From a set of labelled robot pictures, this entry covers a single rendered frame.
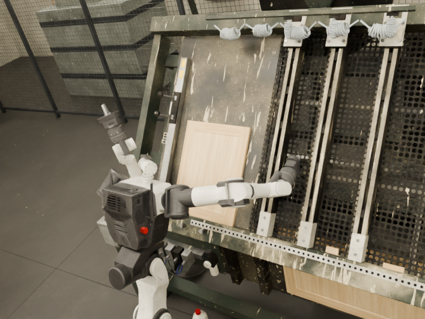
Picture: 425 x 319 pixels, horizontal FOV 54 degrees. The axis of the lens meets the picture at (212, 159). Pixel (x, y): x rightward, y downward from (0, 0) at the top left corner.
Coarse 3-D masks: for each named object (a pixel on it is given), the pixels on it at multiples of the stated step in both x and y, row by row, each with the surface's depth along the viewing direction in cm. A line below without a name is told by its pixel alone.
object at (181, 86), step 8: (184, 72) 260; (184, 80) 261; (176, 88) 262; (184, 88) 262; (184, 96) 263; (176, 120) 260; (176, 128) 261; (168, 136) 262; (176, 136) 263; (168, 144) 261; (168, 152) 261; (168, 160) 260; (168, 168) 260; (160, 176) 262; (168, 176) 262
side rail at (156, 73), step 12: (156, 36) 274; (156, 48) 273; (168, 48) 280; (156, 60) 272; (156, 72) 274; (156, 84) 275; (144, 96) 275; (156, 96) 277; (144, 108) 274; (156, 108) 279; (144, 120) 273; (156, 120) 281; (144, 132) 273; (144, 144) 274
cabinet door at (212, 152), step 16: (192, 128) 255; (208, 128) 249; (224, 128) 243; (240, 128) 237; (192, 144) 254; (208, 144) 248; (224, 144) 242; (240, 144) 236; (192, 160) 253; (208, 160) 247; (224, 160) 241; (240, 160) 235; (192, 176) 252; (208, 176) 246; (224, 176) 240; (240, 176) 234; (192, 208) 249; (208, 208) 244; (224, 208) 238; (224, 224) 237
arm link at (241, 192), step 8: (232, 184) 182; (240, 184) 182; (248, 184) 184; (256, 184) 187; (264, 184) 191; (232, 192) 182; (240, 192) 181; (248, 192) 182; (256, 192) 184; (264, 192) 188; (240, 200) 181; (248, 200) 183
